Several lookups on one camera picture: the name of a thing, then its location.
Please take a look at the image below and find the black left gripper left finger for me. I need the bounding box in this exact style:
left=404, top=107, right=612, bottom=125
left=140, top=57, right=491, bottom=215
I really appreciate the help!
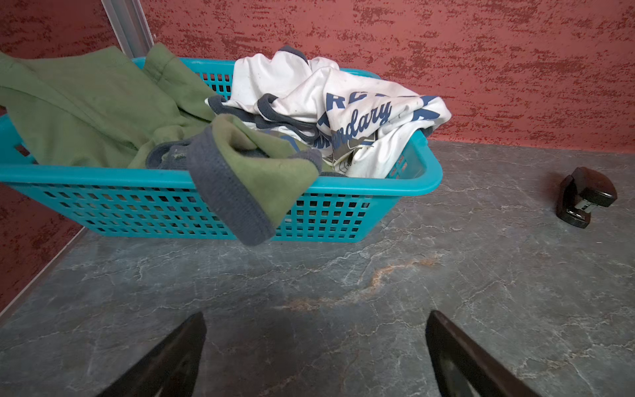
left=99, top=312, right=207, bottom=396

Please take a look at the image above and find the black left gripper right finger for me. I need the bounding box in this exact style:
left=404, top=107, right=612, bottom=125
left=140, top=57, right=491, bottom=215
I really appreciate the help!
left=425, top=310, right=539, bottom=397

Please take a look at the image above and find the white tank top navy trim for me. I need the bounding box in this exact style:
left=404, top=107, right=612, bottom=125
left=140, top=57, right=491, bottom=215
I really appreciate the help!
left=206, top=46, right=451, bottom=179

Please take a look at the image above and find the green tank top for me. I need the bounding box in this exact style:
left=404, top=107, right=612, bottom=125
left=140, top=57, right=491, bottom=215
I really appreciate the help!
left=1, top=45, right=323, bottom=246

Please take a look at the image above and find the teal plastic laundry basket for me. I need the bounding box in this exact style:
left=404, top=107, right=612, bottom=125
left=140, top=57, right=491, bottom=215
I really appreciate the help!
left=0, top=55, right=444, bottom=243

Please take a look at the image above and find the small black stapler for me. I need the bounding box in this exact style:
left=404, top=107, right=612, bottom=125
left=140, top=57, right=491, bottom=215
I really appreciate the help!
left=556, top=167, right=618, bottom=228

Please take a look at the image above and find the grey metal corner post left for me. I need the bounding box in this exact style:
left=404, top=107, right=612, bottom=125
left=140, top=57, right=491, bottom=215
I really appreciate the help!
left=101, top=0, right=154, bottom=59

